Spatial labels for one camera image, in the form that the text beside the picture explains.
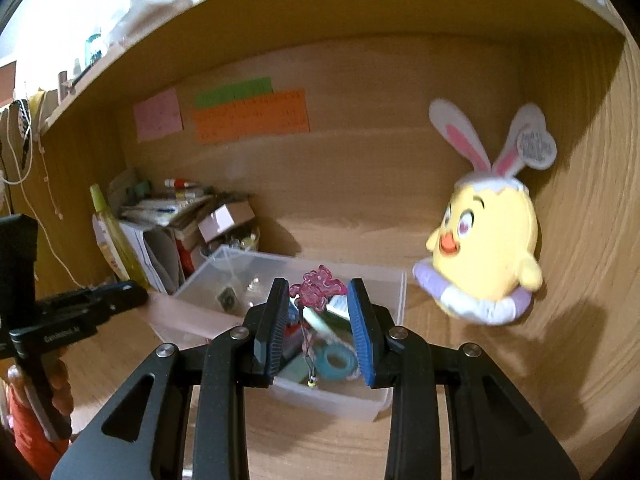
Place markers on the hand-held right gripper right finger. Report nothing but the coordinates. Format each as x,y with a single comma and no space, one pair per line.
361,330

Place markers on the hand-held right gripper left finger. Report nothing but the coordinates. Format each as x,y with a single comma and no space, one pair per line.
277,330

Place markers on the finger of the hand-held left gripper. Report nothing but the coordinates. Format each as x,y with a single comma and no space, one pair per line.
122,294

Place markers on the teal washi tape roll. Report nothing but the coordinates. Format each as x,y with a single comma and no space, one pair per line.
339,361

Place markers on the pale green tube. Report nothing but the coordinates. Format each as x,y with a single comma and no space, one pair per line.
316,322

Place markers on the small dark square packet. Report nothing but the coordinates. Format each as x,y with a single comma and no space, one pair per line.
228,298

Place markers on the clear plastic storage box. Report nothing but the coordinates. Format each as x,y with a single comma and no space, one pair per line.
215,285

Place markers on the person's left hand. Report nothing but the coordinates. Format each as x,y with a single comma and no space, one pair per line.
60,385

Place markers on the yellow green spray bottle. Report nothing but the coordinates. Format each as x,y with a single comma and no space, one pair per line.
117,240

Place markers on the red cloth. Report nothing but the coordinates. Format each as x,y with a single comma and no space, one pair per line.
35,435

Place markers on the small cardboard box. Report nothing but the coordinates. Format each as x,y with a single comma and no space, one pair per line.
225,220

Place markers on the paint tubes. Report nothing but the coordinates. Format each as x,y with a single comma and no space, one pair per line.
187,187

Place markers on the yellow chick plush toy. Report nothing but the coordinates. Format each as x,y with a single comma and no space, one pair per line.
490,255

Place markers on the pink sticky note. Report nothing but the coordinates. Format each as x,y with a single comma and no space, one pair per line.
158,115

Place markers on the orange sticky note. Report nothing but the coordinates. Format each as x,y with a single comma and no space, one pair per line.
250,117

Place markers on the green sticky note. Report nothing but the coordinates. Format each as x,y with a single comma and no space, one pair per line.
235,92

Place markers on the teal glass jar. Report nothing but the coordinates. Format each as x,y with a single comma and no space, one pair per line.
94,47

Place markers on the white plastic bag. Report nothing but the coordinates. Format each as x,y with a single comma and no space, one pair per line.
150,15

